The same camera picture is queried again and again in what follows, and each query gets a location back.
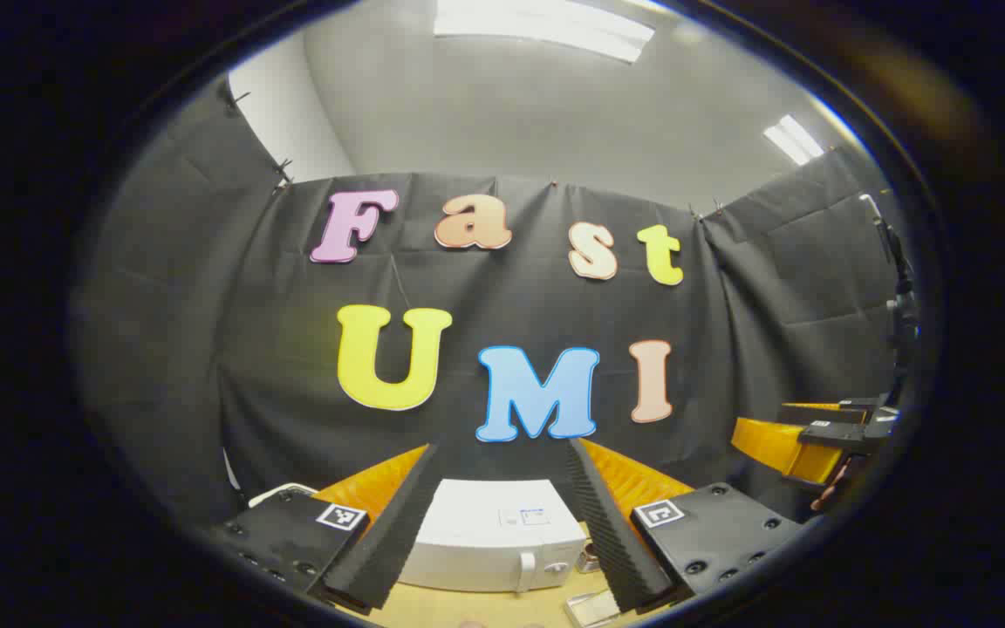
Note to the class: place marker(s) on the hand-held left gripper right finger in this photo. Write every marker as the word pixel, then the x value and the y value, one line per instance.
pixel 611 532

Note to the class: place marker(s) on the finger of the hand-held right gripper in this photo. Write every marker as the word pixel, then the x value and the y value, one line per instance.
pixel 843 436
pixel 851 410

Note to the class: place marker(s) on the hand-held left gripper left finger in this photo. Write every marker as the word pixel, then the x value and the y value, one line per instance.
pixel 385 541

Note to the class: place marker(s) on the white microwave oven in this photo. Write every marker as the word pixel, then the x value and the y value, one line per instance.
pixel 485 541

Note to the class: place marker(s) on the small metal tray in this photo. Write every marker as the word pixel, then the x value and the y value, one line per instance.
pixel 574 610

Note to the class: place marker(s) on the white toaster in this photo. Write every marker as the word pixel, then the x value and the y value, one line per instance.
pixel 280 490

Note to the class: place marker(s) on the ceiling light panel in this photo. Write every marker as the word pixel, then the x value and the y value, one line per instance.
pixel 546 26
pixel 795 139

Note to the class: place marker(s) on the black backdrop cloth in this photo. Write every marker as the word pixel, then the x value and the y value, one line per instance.
pixel 249 349

